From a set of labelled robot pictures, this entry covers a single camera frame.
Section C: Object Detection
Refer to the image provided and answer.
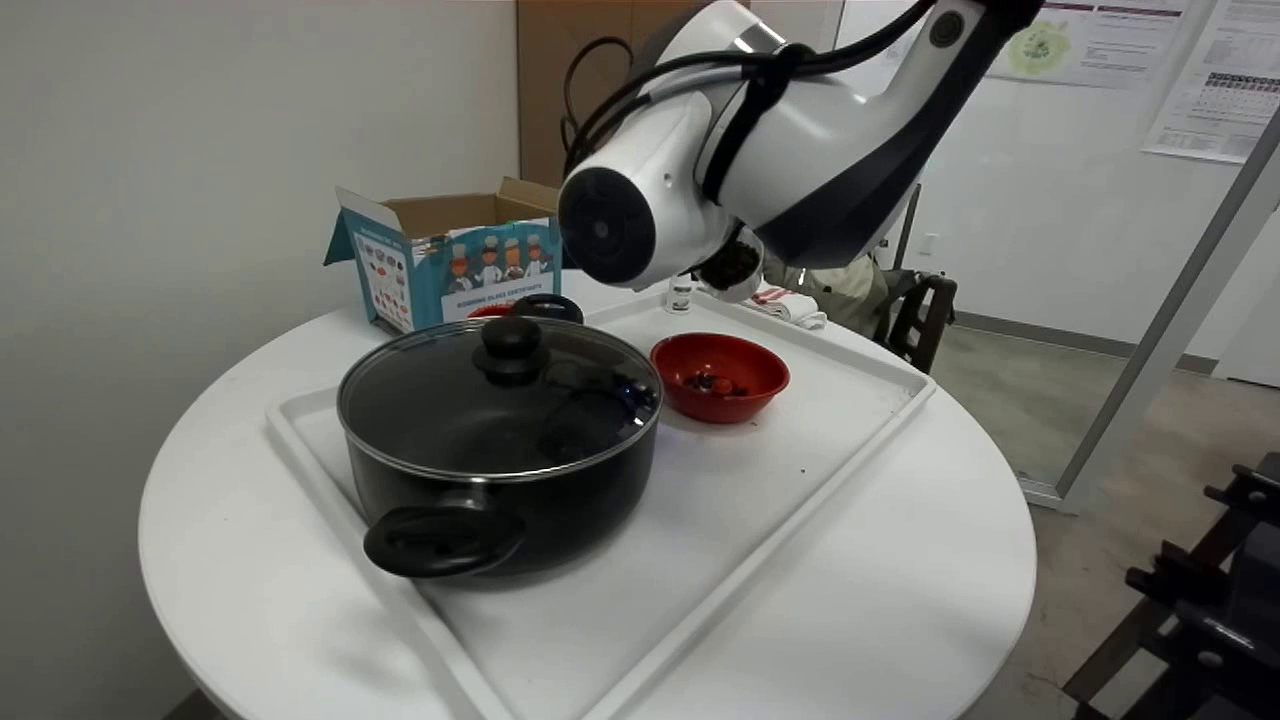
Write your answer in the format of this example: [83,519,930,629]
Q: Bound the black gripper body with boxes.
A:
[696,232,765,297]

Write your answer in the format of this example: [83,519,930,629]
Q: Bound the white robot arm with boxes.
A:
[557,0,1044,286]

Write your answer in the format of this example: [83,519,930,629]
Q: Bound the red bowl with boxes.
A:
[647,333,792,424]

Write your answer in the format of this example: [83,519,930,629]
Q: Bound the small white bottle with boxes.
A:
[666,274,696,312]

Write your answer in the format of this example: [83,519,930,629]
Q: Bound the white cloth red stripes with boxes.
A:
[753,283,821,321]

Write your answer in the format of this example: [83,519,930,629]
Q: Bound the beige backpack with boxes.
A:
[805,257,888,333]

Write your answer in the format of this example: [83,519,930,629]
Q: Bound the dark wooden chair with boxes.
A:
[876,273,957,372]

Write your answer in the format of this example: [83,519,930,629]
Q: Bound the glass pot lid black knob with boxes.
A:
[335,315,660,482]

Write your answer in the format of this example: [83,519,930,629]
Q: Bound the tall brown cardboard box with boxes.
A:
[515,0,705,183]

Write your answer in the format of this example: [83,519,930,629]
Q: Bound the black cooking pot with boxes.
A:
[341,312,666,583]

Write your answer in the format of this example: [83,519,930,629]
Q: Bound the blue white cardboard box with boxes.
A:
[325,176,559,335]

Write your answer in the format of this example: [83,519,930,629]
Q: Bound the white plastic tray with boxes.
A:
[265,293,936,720]

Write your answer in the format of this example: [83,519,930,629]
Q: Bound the black equipment stand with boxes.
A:
[1063,451,1280,720]

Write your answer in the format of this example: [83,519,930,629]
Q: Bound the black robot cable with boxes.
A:
[557,0,936,203]

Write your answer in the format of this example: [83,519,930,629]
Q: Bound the wall poster with green circle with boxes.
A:
[994,0,1189,86]

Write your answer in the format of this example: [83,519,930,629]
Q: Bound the white metal frame post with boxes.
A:
[1022,111,1280,513]

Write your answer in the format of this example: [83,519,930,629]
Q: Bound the white paper wall notice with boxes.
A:
[1149,0,1280,162]

